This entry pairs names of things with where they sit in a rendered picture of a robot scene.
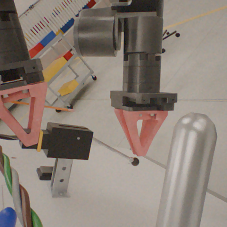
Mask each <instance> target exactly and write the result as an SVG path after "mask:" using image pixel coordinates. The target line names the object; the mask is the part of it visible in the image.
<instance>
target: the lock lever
mask: <svg viewBox="0 0 227 227"><path fill-rule="evenodd" d="M92 140H93V141H94V142H97V143H98V144H100V145H102V146H103V147H105V148H107V149H109V150H111V151H113V152H114V153H116V154H118V155H120V156H122V157H124V158H125V159H127V160H129V161H130V162H133V157H129V156H127V155H125V154H123V153H121V152H120V151H118V150H116V149H114V148H112V147H111V146H109V145H107V144H105V143H103V142H102V141H99V140H98V139H97V138H95V137H93V138H92Z"/></svg>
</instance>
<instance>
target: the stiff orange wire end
mask: <svg viewBox="0 0 227 227"><path fill-rule="evenodd" d="M10 103H18V104H25V105H29V103H26V102H17V101H12V102H10ZM44 107H45V108H51V109H58V110H67V111H68V112H79V111H77V110H74V109H66V108H59V107H52V106H44Z"/></svg>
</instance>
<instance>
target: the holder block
mask: <svg viewBox="0 0 227 227"><path fill-rule="evenodd" d="M46 130H48V131H49V132H50V133H51V135H50V138H49V144H48V149H43V151H44V153H45V155H46V157H47V158H57V159H62V158H63V159H76V160H88V159H89V155H90V149H91V144H92V138H93V133H94V132H93V131H91V130H90V129H88V128H86V127H84V126H77V125H66V124H62V123H55V122H47V128H46ZM78 137H80V139H79V140H78V139H77V138H78Z"/></svg>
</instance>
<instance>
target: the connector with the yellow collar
mask: <svg viewBox="0 0 227 227"><path fill-rule="evenodd" d="M23 130H24V131H25V132H26V134H30V133H31V129H23ZM42 131H43V138H42V143H41V149H48V144H49V138H50V135H51V133H50V132H49V131H48V130H43V129H42ZM19 144H20V147H21V149H37V145H38V143H37V144H35V145H31V146H28V147H27V146H25V145H24V144H23V143H22V141H21V140H19Z"/></svg>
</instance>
